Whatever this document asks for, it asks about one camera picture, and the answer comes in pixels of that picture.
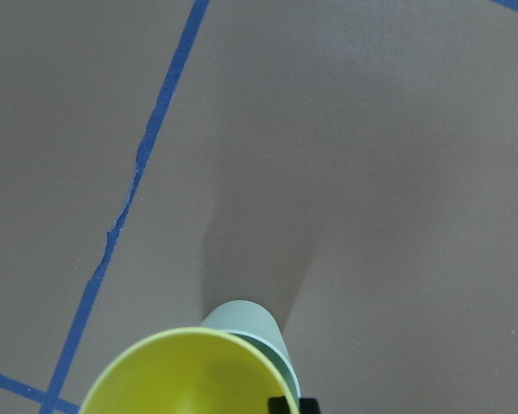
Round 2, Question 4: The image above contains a green cup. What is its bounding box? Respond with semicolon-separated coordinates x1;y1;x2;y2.
199;300;301;400

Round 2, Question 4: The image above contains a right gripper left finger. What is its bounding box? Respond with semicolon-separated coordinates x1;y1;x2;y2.
268;396;287;414

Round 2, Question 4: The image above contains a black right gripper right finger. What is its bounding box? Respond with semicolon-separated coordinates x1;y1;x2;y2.
299;398;319;414

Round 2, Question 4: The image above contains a yellow cup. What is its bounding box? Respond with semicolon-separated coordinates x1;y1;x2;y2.
79;328;299;413

